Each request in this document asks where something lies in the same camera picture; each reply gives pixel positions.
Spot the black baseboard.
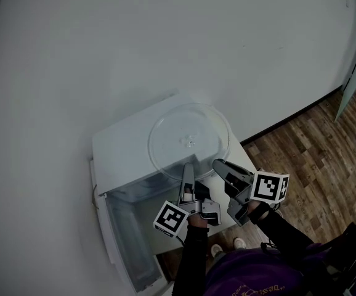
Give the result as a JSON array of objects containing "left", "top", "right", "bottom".
[{"left": 238, "top": 86, "right": 347, "bottom": 145}]

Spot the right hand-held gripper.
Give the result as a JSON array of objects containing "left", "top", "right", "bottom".
[{"left": 212, "top": 158, "right": 291, "bottom": 228}]

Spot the person's left forearm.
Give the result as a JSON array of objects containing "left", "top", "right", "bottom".
[{"left": 172, "top": 213, "right": 210, "bottom": 296}]

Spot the clear glass turntable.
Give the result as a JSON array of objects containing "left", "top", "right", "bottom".
[{"left": 147, "top": 102, "right": 232, "bottom": 181}]

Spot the person's right forearm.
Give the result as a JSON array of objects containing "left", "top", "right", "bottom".
[{"left": 247, "top": 199, "right": 317, "bottom": 254}]

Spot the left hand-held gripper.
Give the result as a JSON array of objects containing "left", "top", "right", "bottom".
[{"left": 153, "top": 162, "right": 222, "bottom": 239}]

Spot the white microwave oven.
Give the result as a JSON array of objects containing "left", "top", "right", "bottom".
[{"left": 88, "top": 88, "right": 243, "bottom": 294}]

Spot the person's purple top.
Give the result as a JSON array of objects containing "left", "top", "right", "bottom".
[{"left": 204, "top": 247, "right": 356, "bottom": 296}]

